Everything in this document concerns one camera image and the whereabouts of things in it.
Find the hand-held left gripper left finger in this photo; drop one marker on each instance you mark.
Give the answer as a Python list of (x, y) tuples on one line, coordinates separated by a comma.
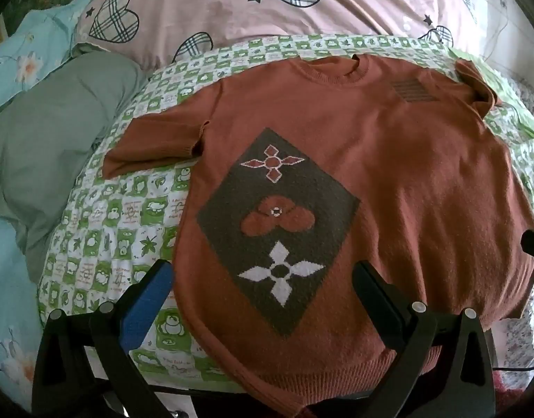
[(147, 309)]

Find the white small-flowered cloth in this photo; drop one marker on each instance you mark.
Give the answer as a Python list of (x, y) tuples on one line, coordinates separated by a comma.
[(517, 344)]

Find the light blue floral sheet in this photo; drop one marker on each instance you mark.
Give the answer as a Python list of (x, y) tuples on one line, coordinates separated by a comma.
[(31, 52)]

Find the grey-green cloth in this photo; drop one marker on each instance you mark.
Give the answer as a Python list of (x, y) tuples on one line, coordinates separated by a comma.
[(53, 139)]

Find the green checkered printed bed sheet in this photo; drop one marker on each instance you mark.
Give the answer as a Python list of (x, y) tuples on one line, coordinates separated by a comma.
[(110, 235)]

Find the dark red cloth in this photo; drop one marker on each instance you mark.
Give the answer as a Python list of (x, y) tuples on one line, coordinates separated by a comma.
[(511, 394)]

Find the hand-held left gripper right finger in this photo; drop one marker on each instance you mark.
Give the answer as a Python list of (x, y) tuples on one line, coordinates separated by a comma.
[(380, 309)]

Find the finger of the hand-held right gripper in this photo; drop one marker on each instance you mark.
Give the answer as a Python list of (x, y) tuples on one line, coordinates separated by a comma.
[(533, 243)]

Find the orange knitted sweater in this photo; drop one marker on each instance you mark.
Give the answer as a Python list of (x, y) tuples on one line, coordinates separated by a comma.
[(402, 161)]

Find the pink heart-pattern pillow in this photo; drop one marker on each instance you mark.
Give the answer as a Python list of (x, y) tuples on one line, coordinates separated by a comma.
[(249, 17)]

